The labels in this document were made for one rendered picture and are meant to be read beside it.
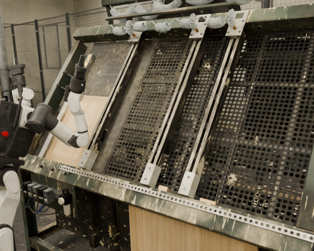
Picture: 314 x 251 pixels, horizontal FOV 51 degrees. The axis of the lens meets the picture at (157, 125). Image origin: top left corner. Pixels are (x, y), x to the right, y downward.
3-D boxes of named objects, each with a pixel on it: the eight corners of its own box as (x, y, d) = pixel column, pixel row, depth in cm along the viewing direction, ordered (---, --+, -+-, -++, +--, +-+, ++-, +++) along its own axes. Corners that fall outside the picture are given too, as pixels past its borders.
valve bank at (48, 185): (17, 207, 242) (13, 177, 237) (34, 200, 253) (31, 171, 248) (60, 227, 213) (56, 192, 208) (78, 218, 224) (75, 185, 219)
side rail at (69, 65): (29, 156, 274) (18, 151, 265) (83, 48, 307) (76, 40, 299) (33, 157, 270) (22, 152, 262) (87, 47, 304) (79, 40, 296)
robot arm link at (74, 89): (82, 88, 193) (79, 106, 197) (87, 85, 204) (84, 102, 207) (64, 83, 193) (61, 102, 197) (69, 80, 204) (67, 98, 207)
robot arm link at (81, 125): (87, 113, 201) (93, 143, 206) (80, 111, 209) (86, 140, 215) (70, 118, 196) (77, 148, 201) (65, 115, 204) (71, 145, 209)
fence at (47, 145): (41, 158, 254) (37, 156, 251) (91, 57, 283) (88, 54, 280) (45, 159, 251) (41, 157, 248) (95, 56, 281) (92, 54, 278)
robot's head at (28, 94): (20, 101, 199) (24, 87, 200) (19, 102, 209) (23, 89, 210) (31, 104, 202) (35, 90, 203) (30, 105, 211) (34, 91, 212)
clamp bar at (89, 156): (82, 169, 227) (57, 156, 209) (143, 30, 263) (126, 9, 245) (92, 172, 221) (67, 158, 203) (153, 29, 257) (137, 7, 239)
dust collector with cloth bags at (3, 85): (-16, 129, 780) (-30, 33, 733) (14, 124, 827) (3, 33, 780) (6, 139, 683) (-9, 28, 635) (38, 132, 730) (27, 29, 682)
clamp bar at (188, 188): (180, 195, 180) (159, 182, 162) (238, 22, 216) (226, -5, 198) (196, 200, 174) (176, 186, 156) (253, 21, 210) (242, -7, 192)
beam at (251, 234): (22, 170, 270) (11, 165, 262) (29, 156, 274) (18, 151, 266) (314, 265, 140) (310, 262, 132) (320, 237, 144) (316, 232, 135)
